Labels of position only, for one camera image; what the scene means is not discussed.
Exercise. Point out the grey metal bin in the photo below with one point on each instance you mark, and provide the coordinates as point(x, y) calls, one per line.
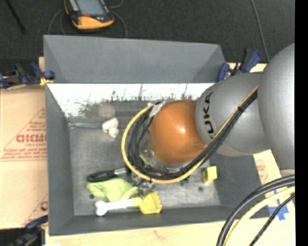
point(97, 152)

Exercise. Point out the yellow toy block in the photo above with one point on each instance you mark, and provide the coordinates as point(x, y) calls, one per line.
point(151, 204)

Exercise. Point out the white crumpled cloth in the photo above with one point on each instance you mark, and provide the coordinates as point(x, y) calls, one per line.
point(110, 127)

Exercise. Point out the black tool with metal tip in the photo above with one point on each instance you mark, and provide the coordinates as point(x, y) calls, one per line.
point(100, 175)

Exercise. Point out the light green cloth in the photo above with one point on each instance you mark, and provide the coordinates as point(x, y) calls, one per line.
point(110, 188)

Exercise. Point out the white toy bone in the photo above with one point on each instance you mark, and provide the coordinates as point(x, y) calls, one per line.
point(110, 206)

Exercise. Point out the small yellow box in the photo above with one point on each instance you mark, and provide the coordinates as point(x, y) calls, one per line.
point(210, 173)

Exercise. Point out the brown cardboard board, red print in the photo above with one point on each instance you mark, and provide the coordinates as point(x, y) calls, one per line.
point(20, 178)

